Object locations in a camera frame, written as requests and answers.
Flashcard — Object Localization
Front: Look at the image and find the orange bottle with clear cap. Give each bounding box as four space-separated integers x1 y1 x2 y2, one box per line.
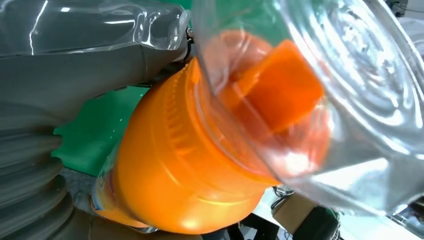
91 0 424 236

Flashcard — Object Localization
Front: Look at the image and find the brown cardboard box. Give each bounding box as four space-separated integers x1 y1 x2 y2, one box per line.
271 191 320 234

